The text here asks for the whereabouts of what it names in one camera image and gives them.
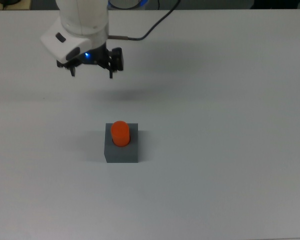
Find orange cylinder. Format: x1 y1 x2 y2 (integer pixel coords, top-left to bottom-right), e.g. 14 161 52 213
110 120 131 148

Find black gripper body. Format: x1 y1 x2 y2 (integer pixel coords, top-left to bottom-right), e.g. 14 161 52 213
56 41 111 69

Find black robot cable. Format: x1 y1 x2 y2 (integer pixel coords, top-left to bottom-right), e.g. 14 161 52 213
107 0 182 42

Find grey block with round hole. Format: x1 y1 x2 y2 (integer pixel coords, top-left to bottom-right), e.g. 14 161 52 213
103 122 140 164

